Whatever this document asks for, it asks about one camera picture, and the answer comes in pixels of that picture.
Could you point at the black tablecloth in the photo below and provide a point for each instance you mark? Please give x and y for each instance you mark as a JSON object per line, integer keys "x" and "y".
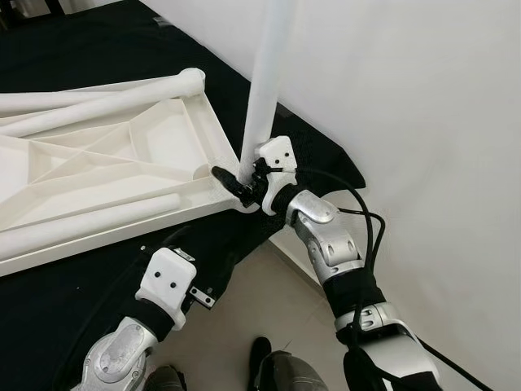
{"x": 73, "y": 309}

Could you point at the white plastic children table top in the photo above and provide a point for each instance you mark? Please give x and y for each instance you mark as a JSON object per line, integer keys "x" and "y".
{"x": 106, "y": 163}

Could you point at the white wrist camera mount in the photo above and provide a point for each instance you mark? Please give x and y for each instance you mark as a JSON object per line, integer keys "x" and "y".
{"x": 277, "y": 155}
{"x": 167, "y": 277}

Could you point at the grey robot left leg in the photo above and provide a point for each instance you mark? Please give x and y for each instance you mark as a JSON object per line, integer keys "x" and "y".
{"x": 163, "y": 380}

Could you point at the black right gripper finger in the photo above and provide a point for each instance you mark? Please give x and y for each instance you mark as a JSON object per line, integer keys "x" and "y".
{"x": 226, "y": 179}

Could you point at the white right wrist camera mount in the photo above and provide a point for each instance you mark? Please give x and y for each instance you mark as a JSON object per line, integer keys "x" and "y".
{"x": 277, "y": 155}

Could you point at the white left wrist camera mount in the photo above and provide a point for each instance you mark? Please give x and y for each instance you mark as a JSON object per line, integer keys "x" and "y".
{"x": 167, "y": 277}

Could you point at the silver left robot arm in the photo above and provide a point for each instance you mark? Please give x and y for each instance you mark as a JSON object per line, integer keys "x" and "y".
{"x": 118, "y": 358}

